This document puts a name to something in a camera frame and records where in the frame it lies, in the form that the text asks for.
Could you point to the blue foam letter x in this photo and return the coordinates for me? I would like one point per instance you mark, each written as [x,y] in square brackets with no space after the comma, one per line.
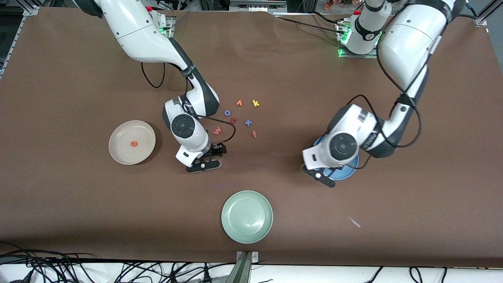
[248,122]

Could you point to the yellow foam letter k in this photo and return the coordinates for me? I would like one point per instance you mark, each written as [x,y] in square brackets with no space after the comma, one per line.
[256,103]

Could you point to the beige brown plate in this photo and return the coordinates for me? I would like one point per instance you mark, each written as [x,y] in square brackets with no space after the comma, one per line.
[122,149]

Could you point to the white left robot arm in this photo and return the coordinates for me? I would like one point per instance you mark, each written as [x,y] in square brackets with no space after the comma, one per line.
[408,43]

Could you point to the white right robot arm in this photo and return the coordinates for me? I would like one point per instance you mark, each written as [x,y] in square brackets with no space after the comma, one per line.
[141,35]

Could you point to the brown table mat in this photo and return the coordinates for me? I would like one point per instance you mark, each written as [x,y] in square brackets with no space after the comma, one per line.
[78,196]

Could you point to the pale green plate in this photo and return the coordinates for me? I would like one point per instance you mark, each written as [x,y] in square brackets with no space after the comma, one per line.
[246,217]

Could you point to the aluminium frame rail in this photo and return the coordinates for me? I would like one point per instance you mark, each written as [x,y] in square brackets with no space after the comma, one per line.
[489,10]
[11,45]

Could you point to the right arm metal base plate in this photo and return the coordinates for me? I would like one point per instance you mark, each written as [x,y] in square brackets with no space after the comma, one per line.
[171,27]

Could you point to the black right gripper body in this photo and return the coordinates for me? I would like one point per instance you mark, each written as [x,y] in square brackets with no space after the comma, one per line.
[215,151]

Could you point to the aluminium camera post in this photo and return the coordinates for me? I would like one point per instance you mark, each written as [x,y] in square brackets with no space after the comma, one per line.
[243,271]

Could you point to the pink foam letter w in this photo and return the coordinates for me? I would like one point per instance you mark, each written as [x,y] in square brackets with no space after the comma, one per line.
[217,130]

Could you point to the blue plate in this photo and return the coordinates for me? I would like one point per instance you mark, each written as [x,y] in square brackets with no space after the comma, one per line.
[349,171]

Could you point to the aluminium frame crossbar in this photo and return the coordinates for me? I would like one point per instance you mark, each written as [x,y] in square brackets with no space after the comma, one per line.
[257,6]

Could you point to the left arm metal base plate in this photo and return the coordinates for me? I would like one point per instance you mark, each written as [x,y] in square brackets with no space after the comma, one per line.
[353,55]

